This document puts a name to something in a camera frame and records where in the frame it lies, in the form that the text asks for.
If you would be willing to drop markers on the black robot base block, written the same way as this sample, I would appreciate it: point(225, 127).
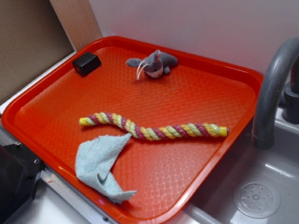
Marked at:
point(20, 171)

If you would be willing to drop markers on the orange plastic tray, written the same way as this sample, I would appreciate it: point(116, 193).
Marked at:
point(165, 174)

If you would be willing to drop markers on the grey plush toy animal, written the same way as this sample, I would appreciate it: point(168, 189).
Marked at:
point(155, 65)

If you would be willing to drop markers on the light blue cloth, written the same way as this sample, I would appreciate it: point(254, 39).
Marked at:
point(94, 161)

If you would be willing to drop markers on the small black box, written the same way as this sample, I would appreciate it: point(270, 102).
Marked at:
point(86, 63)

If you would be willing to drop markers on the grey curved faucet spout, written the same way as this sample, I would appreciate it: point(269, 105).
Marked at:
point(277, 76)

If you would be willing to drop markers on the round sink drain cover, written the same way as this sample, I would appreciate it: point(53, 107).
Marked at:
point(256, 198)

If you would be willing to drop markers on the grey plastic sink basin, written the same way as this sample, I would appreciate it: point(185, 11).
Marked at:
point(213, 202)

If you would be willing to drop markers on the wooden corner post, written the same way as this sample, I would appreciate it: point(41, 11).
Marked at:
point(78, 21)

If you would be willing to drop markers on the dark grey faucet handle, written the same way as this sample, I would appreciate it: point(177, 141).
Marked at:
point(291, 95)

